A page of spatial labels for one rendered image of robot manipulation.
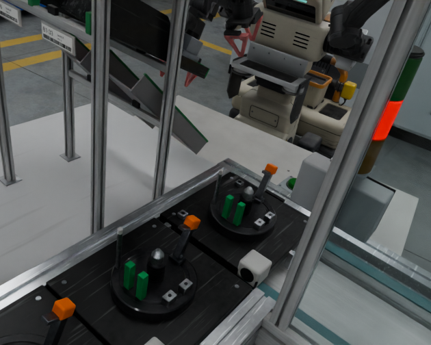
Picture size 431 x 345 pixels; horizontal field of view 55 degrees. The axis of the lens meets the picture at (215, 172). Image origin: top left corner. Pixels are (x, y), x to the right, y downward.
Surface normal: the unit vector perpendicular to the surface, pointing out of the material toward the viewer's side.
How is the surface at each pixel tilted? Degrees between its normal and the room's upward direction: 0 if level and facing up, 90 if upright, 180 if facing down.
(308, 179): 90
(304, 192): 90
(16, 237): 0
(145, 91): 90
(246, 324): 0
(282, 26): 98
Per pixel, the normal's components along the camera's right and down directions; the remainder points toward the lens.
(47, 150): 0.17, -0.81
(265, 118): -0.53, 0.52
